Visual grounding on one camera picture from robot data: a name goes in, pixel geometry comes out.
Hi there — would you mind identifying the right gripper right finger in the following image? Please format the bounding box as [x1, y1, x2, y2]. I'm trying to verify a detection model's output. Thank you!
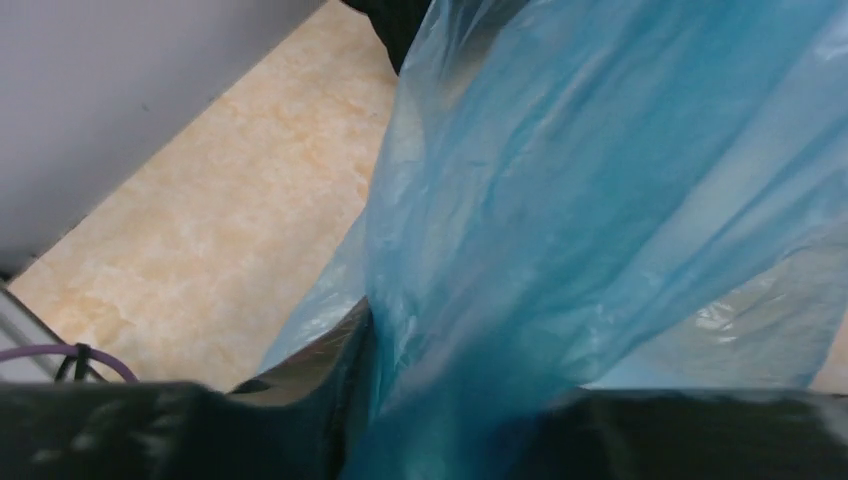
[510, 389, 847, 480]

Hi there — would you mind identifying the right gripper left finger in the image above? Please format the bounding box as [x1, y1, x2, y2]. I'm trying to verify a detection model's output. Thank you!
[1, 300, 374, 479]

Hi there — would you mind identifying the blue plastic trash bag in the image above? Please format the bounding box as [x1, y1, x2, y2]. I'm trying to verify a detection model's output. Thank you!
[263, 1, 847, 479]

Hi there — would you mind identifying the black t-shirt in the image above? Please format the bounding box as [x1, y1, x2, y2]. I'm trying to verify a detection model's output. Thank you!
[342, 0, 432, 74]

